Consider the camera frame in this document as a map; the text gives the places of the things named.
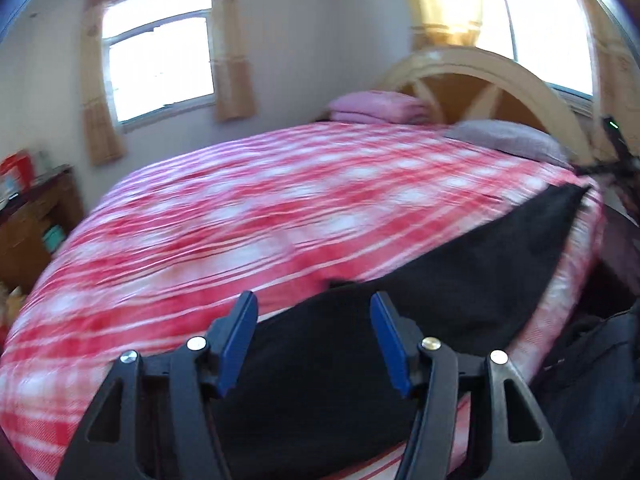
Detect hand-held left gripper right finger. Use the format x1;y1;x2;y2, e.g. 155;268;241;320
370;291;573;480

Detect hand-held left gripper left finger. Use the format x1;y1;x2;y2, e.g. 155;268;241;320
55;290;259;480

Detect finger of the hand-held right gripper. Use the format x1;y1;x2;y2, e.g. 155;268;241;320
574;160;623;179

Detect black pants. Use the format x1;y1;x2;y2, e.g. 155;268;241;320
210;185;593;480

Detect grey pillow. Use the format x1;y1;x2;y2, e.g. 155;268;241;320
442;120;573;166

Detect red plaid bed sheet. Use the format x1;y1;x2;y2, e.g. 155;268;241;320
0;121;608;480

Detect cream wooden headboard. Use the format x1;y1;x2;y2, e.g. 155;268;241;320
375;46;596;161

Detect black bag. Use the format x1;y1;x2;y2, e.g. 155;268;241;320
535;300;640;480

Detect teal box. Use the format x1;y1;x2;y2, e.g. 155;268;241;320
42;225;66;256

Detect beige curtain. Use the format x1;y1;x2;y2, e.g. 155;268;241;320
207;0;258;122
400;0;486;48
80;0;126;165

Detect pink pillow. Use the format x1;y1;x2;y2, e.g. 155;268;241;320
327;90;433;125

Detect brown wooden cabinet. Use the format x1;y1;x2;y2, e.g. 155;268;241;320
0;165;86;296

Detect red box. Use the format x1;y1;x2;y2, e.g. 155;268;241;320
0;152;36;201

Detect window with white frame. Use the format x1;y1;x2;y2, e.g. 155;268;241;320
475;0;596;98
100;0;218;126

